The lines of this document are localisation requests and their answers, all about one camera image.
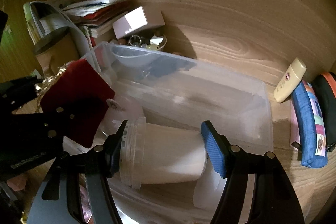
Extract white drawstring pouch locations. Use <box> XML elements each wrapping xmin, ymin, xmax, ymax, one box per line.
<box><xmin>193</xmin><ymin>159</ymin><xmax>227</xmax><ymax>212</ymax></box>

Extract gold ribbon bow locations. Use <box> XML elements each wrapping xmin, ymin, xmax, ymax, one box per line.
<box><xmin>35</xmin><ymin>61</ymin><xmax>72</xmax><ymax>113</ymax></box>

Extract blue patchwork pencil pouch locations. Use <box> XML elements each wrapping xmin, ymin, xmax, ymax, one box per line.
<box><xmin>290</xmin><ymin>81</ymin><xmax>327</xmax><ymax>168</ymax></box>

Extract clear plastic storage bin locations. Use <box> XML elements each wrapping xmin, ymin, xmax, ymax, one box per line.
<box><xmin>63</xmin><ymin>41</ymin><xmax>275</xmax><ymax>224</ymax></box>

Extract cream lotion bottle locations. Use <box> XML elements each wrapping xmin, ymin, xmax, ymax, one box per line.
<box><xmin>273</xmin><ymin>58</ymin><xmax>306</xmax><ymax>103</ymax></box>

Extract open white booklet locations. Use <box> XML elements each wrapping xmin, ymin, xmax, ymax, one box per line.
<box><xmin>23</xmin><ymin>1</ymin><xmax>92</xmax><ymax>56</ymax></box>

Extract black orange zipper case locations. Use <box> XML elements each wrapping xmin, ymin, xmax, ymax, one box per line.
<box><xmin>312</xmin><ymin>72</ymin><xmax>336</xmax><ymax>152</ymax></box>

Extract glass bowl of trinkets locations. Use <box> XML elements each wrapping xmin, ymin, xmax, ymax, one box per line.
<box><xmin>110</xmin><ymin>29</ymin><xmax>167</xmax><ymax>51</ymax></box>

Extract stack of books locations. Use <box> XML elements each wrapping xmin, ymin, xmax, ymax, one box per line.
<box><xmin>62</xmin><ymin>0</ymin><xmax>133</xmax><ymax>48</ymax></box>

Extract white cardboard box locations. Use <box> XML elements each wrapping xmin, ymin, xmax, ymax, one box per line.
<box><xmin>113</xmin><ymin>6</ymin><xmax>165</xmax><ymax>39</ymax></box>

